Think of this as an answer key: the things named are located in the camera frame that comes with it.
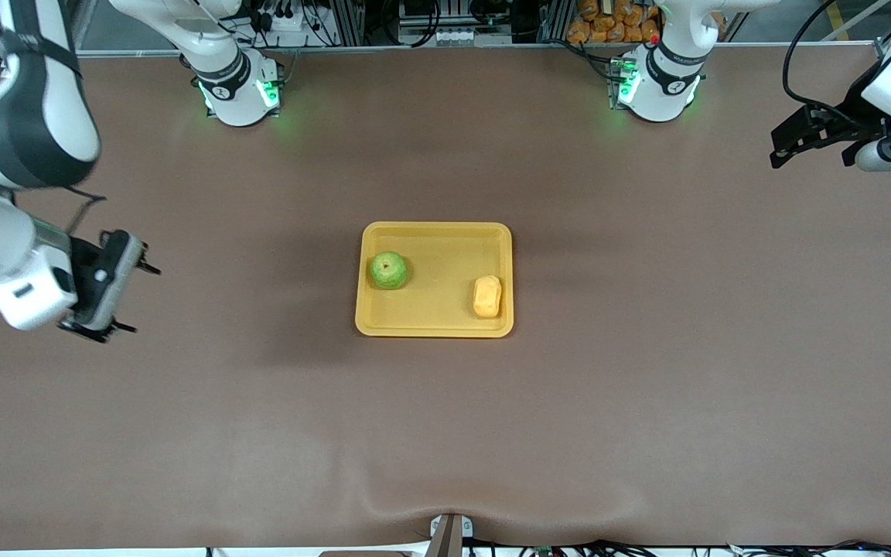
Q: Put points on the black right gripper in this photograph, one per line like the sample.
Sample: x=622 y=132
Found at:
x=85 y=255

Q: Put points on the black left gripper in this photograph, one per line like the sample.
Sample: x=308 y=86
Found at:
x=852 y=108

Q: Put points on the green apple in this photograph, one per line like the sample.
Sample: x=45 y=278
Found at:
x=388 y=271

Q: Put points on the yellow potato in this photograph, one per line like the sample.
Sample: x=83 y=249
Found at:
x=487 y=298

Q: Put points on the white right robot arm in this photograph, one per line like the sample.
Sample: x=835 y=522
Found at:
x=28 y=108

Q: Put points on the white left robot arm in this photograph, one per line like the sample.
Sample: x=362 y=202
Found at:
x=670 y=85

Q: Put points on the yellow plastic tray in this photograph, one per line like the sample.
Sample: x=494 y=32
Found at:
x=438 y=309

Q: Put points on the orange packaged snacks pile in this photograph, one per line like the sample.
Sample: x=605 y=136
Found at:
x=616 y=22

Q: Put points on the white power strip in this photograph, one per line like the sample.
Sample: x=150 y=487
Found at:
x=283 y=17

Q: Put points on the brown table cover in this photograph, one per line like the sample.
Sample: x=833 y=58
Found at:
x=445 y=433

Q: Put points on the aluminium table edge rail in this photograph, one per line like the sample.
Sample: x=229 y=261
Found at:
x=445 y=47

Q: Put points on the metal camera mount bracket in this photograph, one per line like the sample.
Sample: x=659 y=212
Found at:
x=451 y=535

